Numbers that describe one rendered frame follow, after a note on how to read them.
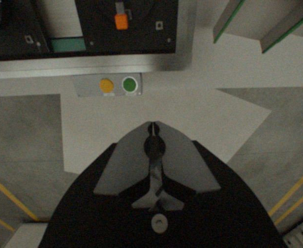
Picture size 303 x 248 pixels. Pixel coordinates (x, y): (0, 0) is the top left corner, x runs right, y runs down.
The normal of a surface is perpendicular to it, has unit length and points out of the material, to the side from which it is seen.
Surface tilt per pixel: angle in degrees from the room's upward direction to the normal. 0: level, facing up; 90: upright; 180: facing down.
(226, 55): 0
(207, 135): 0
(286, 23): 90
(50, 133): 0
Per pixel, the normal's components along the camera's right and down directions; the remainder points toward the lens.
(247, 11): -0.09, 0.96
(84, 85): 0.01, 0.50
